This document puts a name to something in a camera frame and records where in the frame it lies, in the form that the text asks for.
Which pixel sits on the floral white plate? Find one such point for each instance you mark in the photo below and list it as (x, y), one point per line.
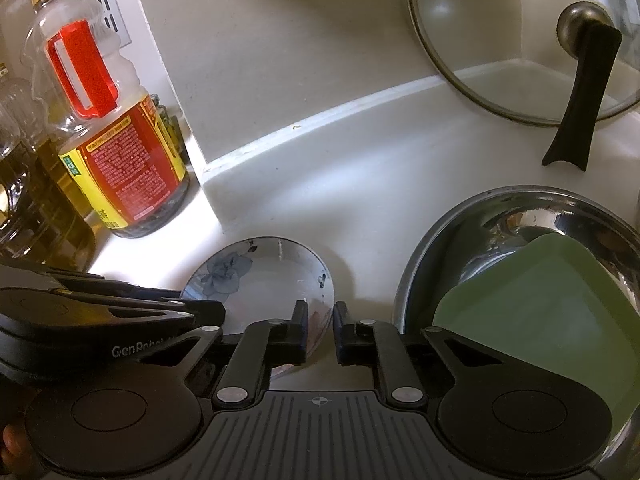
(260, 280)

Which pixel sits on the large steel basin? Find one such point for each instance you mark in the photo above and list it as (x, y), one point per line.
(500, 220)

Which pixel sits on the green square plate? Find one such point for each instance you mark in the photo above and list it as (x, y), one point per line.
(525, 310)

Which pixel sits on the large clear cooking oil bottle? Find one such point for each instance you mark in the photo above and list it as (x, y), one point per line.
(45, 210)

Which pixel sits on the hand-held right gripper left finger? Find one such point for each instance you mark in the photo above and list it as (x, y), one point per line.
(300, 322)

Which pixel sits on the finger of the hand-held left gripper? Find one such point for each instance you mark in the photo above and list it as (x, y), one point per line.
(75, 312)
(150, 294)

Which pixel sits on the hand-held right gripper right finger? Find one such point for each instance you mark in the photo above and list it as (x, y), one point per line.
(340, 327)

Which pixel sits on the person's left hand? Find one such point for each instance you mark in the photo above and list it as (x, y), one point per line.
(12, 447)

